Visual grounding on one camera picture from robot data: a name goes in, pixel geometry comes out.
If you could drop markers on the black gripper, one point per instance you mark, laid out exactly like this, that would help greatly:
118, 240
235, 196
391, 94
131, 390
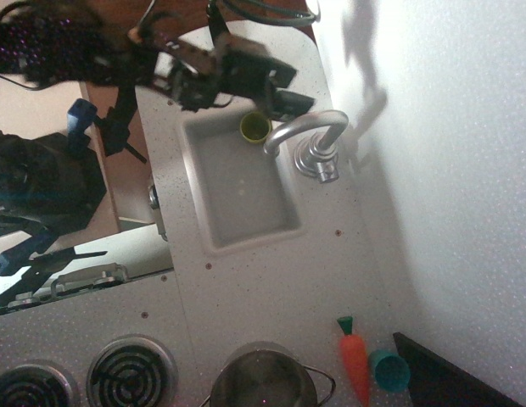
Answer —
243, 68

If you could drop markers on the silver curved faucet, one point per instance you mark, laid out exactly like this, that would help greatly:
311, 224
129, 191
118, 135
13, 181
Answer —
315, 156

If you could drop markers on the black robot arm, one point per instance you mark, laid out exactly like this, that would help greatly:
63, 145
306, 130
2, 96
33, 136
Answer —
50, 42

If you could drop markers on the yellow-green plastic cup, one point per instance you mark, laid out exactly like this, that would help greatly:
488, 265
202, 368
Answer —
255, 127

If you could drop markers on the grey toy sink basin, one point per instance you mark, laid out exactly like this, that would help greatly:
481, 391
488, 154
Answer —
242, 197

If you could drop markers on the blue black spring clamp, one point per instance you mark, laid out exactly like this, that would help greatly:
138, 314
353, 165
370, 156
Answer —
114, 127

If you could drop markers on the orange toy carrot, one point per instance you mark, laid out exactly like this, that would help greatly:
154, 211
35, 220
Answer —
355, 360

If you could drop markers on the stainless steel pot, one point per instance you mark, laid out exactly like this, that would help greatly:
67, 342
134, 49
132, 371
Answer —
268, 377

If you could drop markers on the teal plastic cup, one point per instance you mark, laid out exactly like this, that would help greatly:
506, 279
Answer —
389, 370

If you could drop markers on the blue black lower clamp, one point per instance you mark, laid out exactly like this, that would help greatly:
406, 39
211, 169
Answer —
39, 269

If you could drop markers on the right black stove burner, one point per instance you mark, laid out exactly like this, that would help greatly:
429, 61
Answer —
133, 370

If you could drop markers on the black stove burner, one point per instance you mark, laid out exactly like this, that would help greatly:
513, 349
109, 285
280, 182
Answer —
38, 383
133, 370

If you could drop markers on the left black stove burner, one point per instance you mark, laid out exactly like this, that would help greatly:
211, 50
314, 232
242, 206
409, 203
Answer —
38, 383

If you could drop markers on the silver cabinet door handle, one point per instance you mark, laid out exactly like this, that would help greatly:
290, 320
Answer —
97, 275

